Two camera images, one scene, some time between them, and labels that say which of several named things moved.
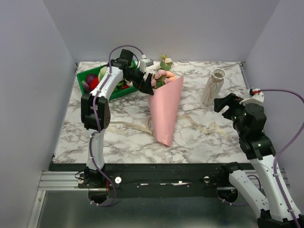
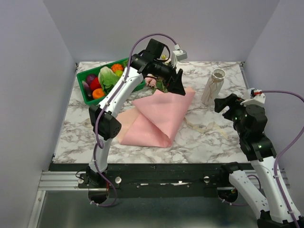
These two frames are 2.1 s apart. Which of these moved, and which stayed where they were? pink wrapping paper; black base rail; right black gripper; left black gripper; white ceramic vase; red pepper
Moved: pink wrapping paper; left black gripper
Stayed: black base rail; red pepper; right black gripper; white ceramic vase
